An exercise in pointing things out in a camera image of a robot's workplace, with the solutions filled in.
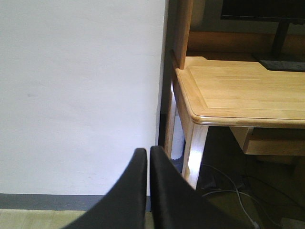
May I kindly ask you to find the black monitor with stand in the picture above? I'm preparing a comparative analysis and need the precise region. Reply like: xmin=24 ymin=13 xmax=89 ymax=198
xmin=221 ymin=0 xmax=305 ymax=72

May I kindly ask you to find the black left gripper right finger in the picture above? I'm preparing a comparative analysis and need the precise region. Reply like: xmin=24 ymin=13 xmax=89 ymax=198
xmin=150 ymin=146 xmax=256 ymax=229

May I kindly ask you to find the light wooden desk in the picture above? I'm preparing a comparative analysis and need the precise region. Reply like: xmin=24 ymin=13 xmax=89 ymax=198
xmin=165 ymin=0 xmax=305 ymax=188

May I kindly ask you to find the white cable under desk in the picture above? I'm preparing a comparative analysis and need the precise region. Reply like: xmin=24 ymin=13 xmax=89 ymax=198
xmin=201 ymin=163 xmax=282 ymax=229

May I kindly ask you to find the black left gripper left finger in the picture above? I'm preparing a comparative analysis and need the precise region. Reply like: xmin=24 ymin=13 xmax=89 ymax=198
xmin=64 ymin=148 xmax=147 ymax=229

